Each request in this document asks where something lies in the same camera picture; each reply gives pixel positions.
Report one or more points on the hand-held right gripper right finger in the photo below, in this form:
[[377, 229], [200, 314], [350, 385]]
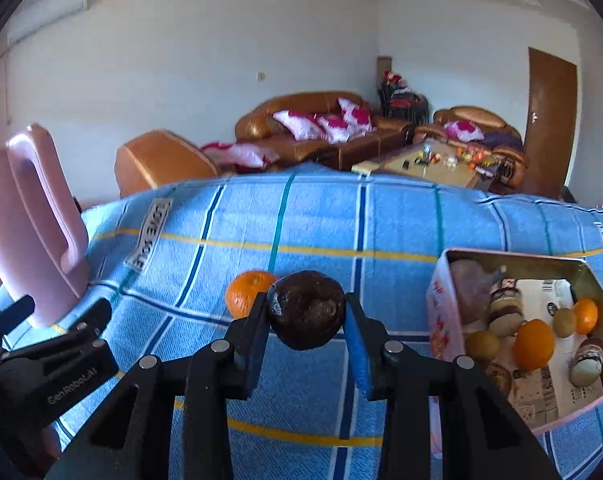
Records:
[[357, 355]]

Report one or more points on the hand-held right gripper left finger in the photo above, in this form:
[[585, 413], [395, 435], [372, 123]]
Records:
[[255, 355]]

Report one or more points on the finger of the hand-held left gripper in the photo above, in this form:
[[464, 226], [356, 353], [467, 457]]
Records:
[[89, 317]]

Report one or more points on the small dark passion fruit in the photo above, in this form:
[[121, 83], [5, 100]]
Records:
[[305, 310]]

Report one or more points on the pink printed tin box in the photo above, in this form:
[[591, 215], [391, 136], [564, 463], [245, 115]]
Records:
[[444, 310]]

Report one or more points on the small brown round fruit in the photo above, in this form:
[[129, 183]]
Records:
[[564, 322], [483, 345]]

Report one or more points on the large purple passion fruit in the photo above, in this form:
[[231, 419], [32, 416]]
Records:
[[469, 287]]

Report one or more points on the chocolate cream sandwich snack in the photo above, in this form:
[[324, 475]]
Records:
[[504, 307], [588, 362]]

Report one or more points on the orange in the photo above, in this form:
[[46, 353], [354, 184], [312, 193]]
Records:
[[533, 345], [245, 296], [586, 316]]

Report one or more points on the blue checked tablecloth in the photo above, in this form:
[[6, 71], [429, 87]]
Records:
[[331, 225]]

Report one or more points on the dark round pastry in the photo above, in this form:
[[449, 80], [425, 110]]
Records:
[[497, 376]]

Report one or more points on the brown leather sofa end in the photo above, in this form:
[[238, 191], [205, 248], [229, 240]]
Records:
[[156, 160]]

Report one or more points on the printed white paper sheet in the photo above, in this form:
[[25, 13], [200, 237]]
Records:
[[546, 395]]

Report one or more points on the wooden coffee table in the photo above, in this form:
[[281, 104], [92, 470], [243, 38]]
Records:
[[431, 170]]

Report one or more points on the pink floral cushion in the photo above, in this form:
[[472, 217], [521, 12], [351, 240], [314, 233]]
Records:
[[236, 154]]

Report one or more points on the pile of colourful snacks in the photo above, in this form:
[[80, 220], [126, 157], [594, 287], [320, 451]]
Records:
[[466, 157]]

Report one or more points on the pink floral pillow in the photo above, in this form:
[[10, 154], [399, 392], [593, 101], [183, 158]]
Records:
[[335, 129], [297, 125], [356, 114], [464, 131]]

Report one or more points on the long brown leather sofa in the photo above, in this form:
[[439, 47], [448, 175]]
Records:
[[301, 105]]

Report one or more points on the stack of dark chairs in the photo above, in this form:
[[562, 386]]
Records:
[[401, 102]]

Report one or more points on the purple blanket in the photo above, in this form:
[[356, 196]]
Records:
[[504, 141]]

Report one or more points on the brown leather armchair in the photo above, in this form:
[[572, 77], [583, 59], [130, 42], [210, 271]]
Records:
[[474, 115]]

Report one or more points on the tall tan woven cylinder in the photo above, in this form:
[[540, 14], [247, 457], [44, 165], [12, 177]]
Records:
[[384, 66]]

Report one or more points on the brown wooden door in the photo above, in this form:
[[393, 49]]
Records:
[[551, 120]]

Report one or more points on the white wall air conditioner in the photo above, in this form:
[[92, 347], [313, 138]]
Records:
[[49, 12]]

